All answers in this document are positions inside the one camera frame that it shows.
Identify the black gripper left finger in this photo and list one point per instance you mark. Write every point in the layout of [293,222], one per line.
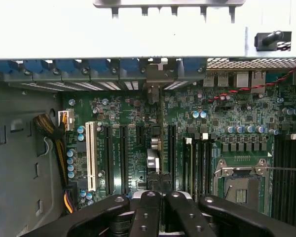
[145,214]

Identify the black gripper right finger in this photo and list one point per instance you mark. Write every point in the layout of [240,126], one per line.
[185,214]

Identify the black RAM slot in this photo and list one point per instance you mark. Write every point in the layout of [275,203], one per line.
[278,187]
[208,168]
[289,187]
[199,168]

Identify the black long expansion slot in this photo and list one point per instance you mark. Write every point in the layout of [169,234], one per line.
[109,160]
[124,160]
[172,153]

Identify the CPU socket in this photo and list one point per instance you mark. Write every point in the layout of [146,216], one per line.
[239,187]

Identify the black short expansion slot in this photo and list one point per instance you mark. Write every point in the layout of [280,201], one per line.
[140,135]

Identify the white expansion slot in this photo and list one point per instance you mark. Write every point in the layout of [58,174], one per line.
[91,155]

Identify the green motherboard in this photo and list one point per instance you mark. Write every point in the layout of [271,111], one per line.
[182,111]

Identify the thin metal locking lever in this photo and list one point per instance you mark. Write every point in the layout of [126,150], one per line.
[286,169]

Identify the white power connector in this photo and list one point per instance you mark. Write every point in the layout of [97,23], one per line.
[65,119]

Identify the open PC case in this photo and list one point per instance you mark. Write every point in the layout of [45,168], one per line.
[113,37]

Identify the black case switch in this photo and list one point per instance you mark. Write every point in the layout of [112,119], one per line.
[271,39]

